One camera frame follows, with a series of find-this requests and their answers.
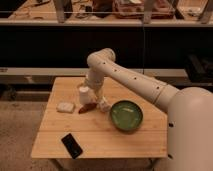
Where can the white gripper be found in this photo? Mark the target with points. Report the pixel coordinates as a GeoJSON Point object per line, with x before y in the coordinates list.
{"type": "Point", "coordinates": [95, 83]}

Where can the red pepper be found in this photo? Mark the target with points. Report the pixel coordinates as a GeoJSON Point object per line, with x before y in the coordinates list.
{"type": "Point", "coordinates": [87, 107]}

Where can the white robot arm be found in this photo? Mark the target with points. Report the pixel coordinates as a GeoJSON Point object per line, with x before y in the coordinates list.
{"type": "Point", "coordinates": [189, 111]}

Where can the white paper cup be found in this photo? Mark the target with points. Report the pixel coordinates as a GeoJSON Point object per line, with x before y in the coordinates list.
{"type": "Point", "coordinates": [84, 95]}

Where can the green bowl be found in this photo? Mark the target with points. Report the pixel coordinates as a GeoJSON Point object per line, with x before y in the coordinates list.
{"type": "Point", "coordinates": [126, 115]}

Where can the wooden table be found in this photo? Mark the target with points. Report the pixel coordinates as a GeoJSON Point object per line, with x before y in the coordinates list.
{"type": "Point", "coordinates": [93, 130]}

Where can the white soap bar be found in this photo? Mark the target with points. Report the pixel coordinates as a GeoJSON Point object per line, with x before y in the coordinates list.
{"type": "Point", "coordinates": [65, 107]}

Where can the black smartphone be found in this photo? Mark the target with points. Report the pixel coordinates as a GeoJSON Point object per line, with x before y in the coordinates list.
{"type": "Point", "coordinates": [72, 146]}

